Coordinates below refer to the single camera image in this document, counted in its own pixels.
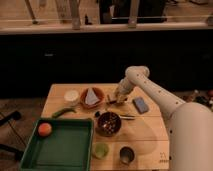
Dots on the green small cup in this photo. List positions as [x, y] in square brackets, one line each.
[100, 150]

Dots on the blue sponge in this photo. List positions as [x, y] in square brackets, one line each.
[140, 105]

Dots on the orange peach fruit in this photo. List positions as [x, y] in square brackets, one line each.
[44, 129]

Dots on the green plastic tray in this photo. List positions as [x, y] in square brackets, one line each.
[67, 148]

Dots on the dark bowl with beans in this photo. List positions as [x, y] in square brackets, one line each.
[108, 124]

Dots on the white small cup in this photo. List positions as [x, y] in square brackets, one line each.
[71, 96]

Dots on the metal cup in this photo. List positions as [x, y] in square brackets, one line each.
[126, 155]

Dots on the black whiteboard eraser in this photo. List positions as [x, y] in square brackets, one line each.
[111, 99]

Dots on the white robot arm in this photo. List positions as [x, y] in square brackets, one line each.
[191, 123]

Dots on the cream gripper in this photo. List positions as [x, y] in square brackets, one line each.
[120, 98]

